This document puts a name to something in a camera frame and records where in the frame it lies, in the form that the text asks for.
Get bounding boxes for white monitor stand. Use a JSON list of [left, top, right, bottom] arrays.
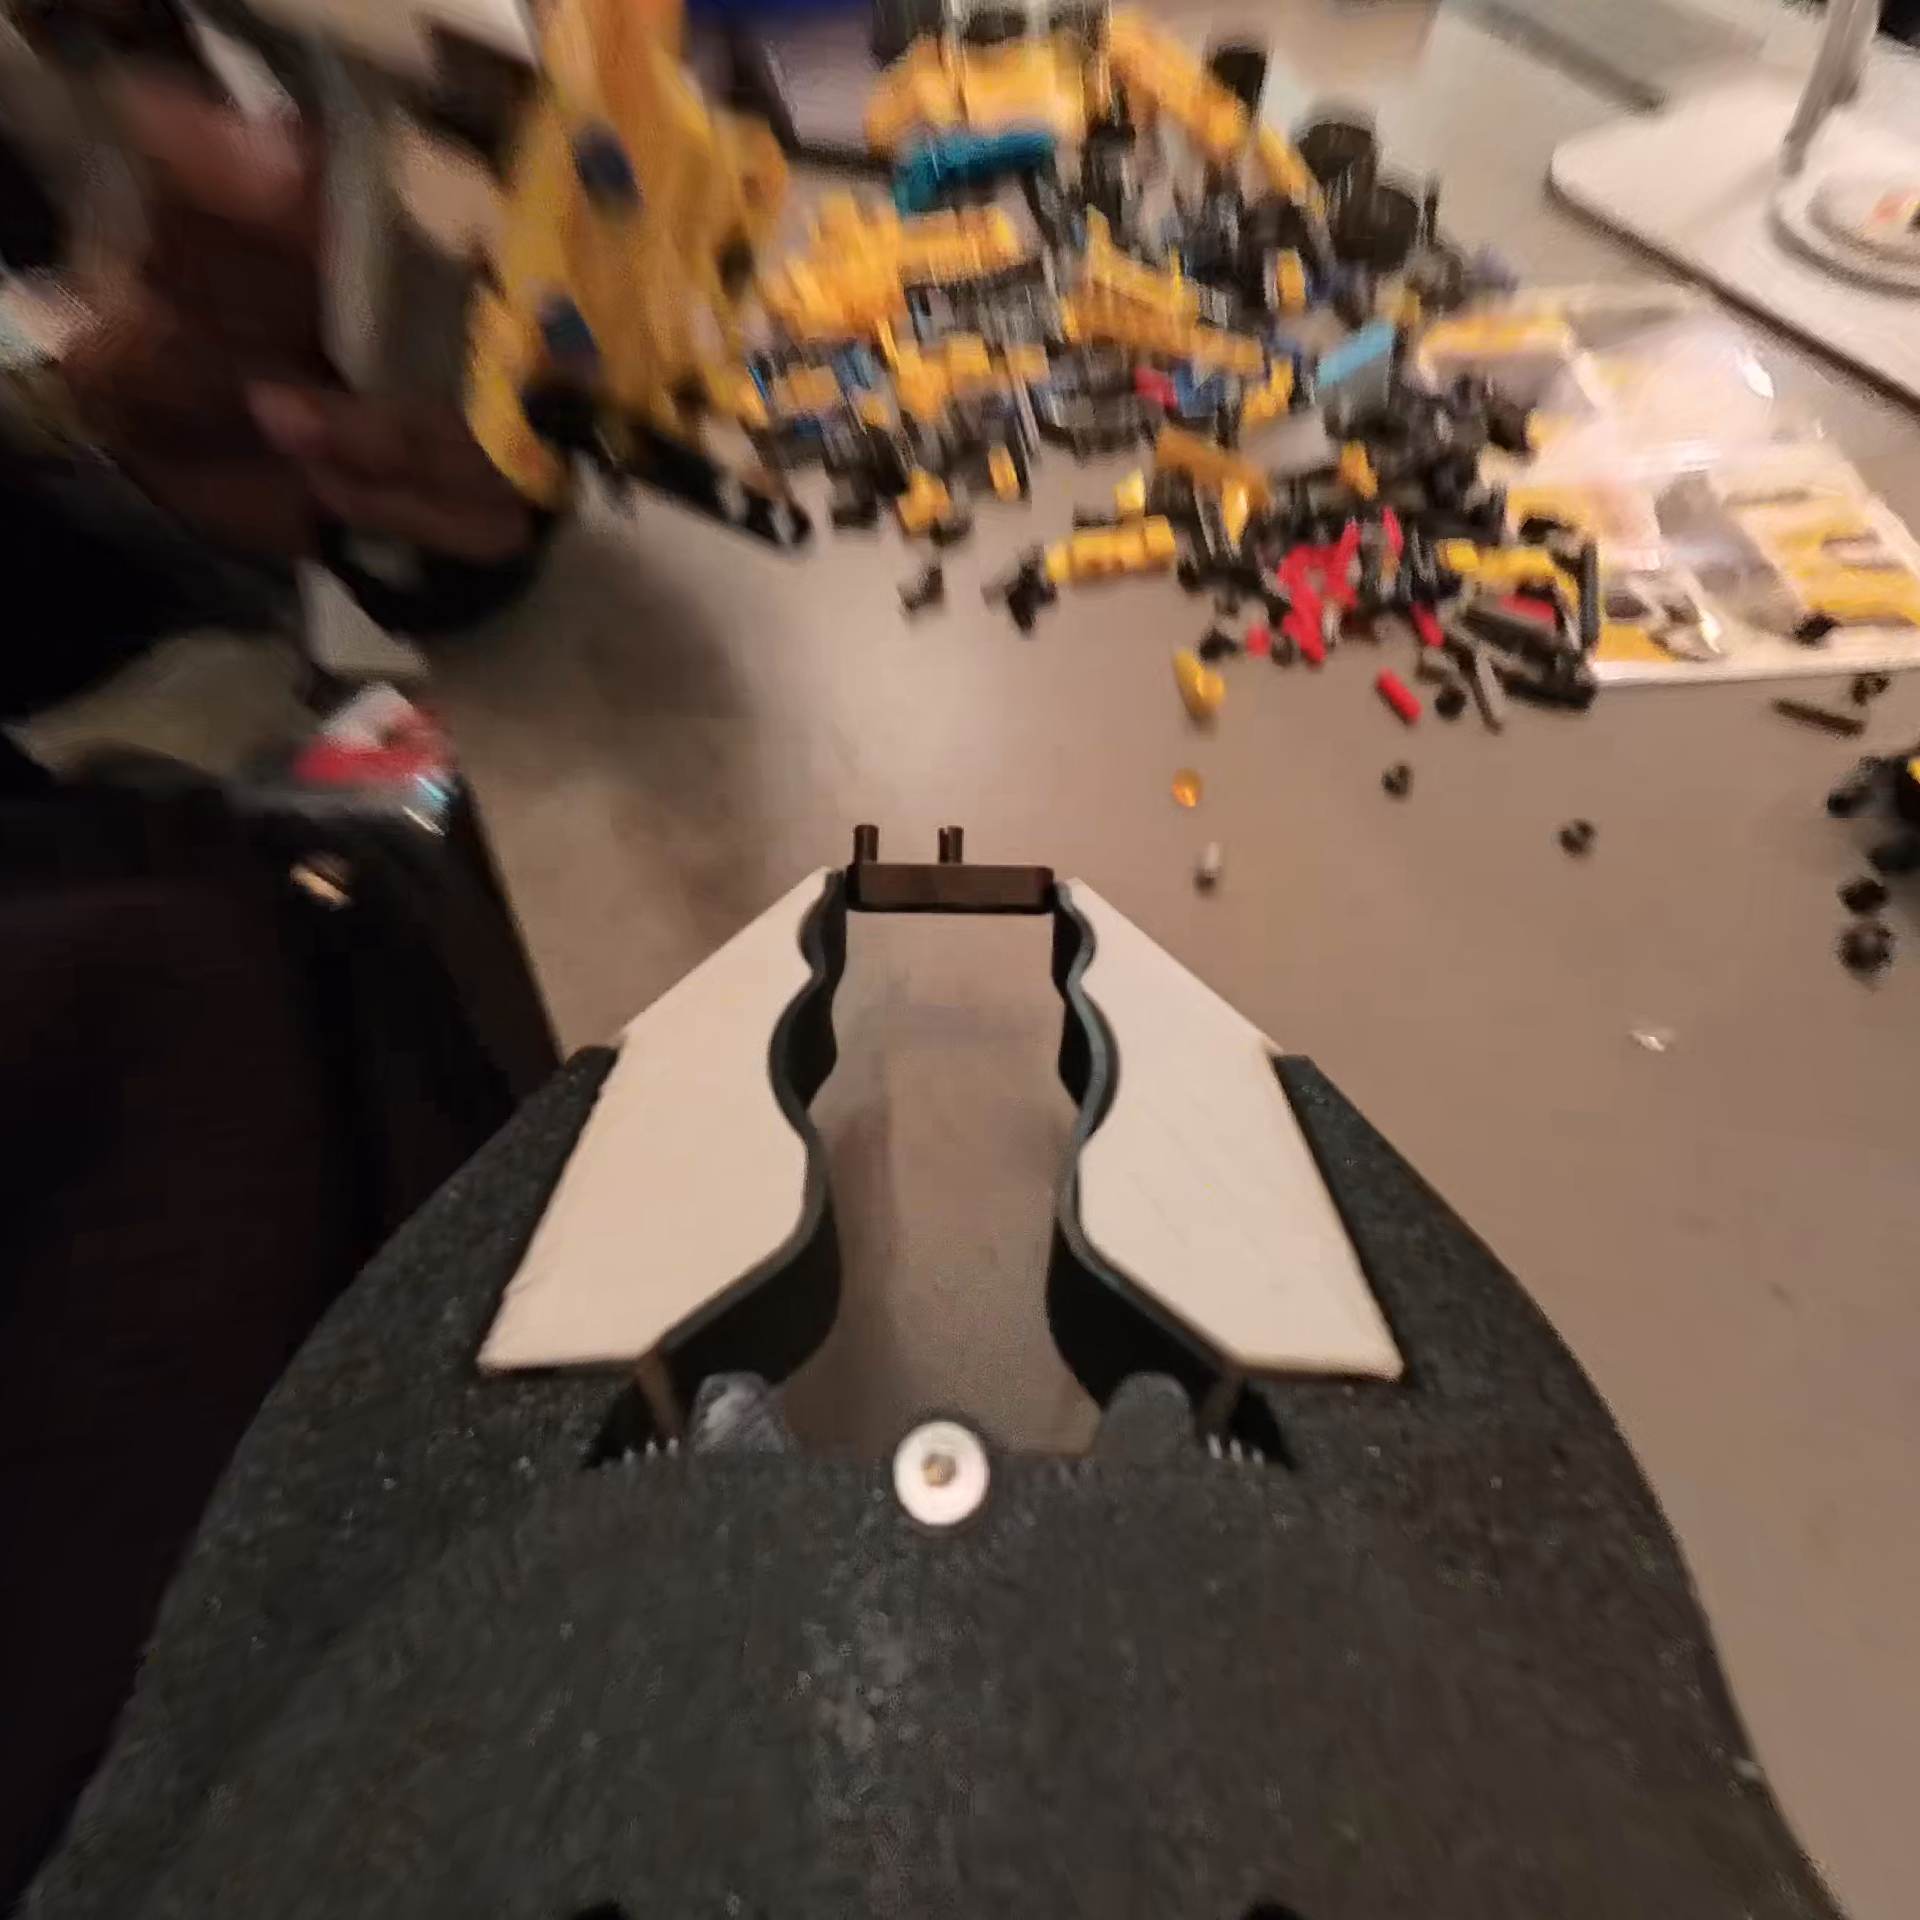
[[1545, 0, 1920, 409]]

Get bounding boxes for person's dark clothing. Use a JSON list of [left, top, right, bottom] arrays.
[[0, 736, 565, 1876]]

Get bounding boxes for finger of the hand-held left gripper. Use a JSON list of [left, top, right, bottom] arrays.
[[305, 60, 470, 417]]

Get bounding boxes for white red sneaker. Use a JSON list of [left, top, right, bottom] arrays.
[[287, 680, 462, 830]]

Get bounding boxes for pile of building brick pieces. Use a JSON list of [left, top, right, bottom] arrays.
[[743, 0, 1608, 742]]

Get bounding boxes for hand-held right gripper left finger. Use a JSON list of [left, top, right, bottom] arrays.
[[478, 866, 845, 1390]]

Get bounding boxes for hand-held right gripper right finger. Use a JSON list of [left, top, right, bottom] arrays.
[[1054, 881, 1408, 1423]]

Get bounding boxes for yellow brick assembly grey connectors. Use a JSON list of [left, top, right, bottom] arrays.
[[470, 0, 799, 514]]

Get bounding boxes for yellow grey sticker sheet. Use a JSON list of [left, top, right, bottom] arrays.
[[1477, 281, 1920, 688]]

